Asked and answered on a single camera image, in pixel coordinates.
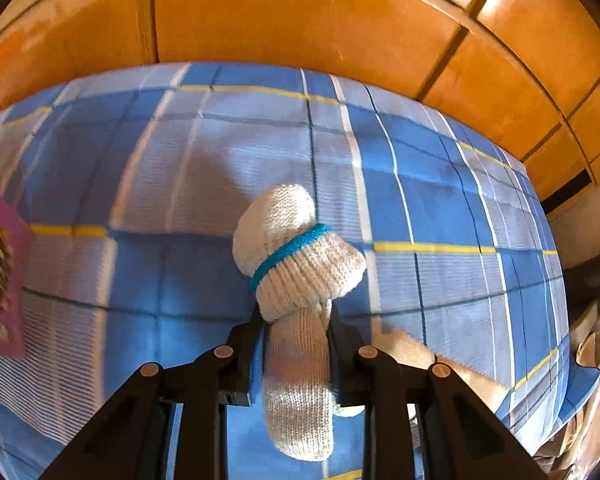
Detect beige sock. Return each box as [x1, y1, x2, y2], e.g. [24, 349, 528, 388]
[332, 327, 512, 448]

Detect blue plaid bed sheet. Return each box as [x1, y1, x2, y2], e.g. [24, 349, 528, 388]
[0, 62, 568, 480]

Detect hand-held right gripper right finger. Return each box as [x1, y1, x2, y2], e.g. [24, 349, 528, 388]
[328, 304, 551, 480]

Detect orange wooden wardrobe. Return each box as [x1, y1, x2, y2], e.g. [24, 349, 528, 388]
[0, 0, 600, 202]

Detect purple printed packet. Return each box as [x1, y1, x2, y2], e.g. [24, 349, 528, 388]
[0, 175, 34, 359]

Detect white knit glove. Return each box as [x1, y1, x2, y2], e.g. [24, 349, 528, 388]
[231, 184, 367, 461]

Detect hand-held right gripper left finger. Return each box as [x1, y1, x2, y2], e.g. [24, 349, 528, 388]
[39, 305, 267, 480]

